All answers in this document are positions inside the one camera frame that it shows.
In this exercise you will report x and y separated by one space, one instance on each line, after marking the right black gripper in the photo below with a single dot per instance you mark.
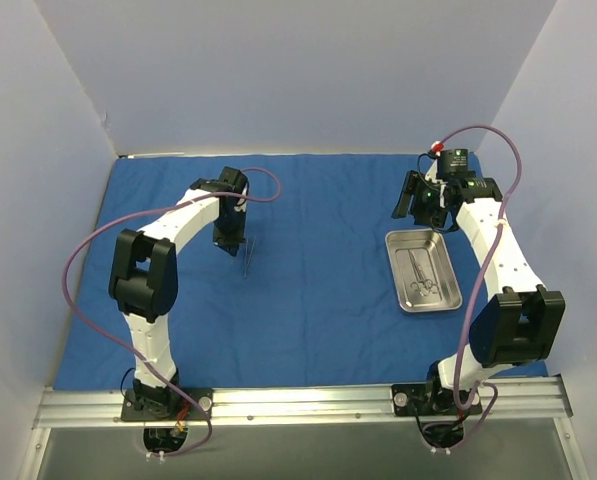
417 198

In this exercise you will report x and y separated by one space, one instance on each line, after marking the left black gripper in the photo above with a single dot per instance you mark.
229 238

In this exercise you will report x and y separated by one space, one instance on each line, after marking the steel surgical forceps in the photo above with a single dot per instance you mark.
249 250

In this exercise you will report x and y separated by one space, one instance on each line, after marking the stainless steel instrument tray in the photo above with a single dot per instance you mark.
398 243

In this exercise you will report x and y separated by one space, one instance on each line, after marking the steel hemostat clamp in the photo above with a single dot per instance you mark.
424 260

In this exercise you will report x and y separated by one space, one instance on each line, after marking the blue surgical cloth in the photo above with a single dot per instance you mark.
318 306

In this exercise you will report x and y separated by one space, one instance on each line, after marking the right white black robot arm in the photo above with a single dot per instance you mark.
521 318

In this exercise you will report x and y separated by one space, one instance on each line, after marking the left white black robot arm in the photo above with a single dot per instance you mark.
144 275

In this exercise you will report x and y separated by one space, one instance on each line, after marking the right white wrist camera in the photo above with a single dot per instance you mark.
434 155

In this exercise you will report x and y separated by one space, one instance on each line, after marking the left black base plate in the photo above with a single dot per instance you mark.
139 408

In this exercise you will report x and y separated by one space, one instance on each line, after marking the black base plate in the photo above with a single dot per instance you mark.
424 400
139 408

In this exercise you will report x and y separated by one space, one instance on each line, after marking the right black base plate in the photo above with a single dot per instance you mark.
424 400

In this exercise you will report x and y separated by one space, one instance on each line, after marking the front aluminium rail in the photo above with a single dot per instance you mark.
519 398

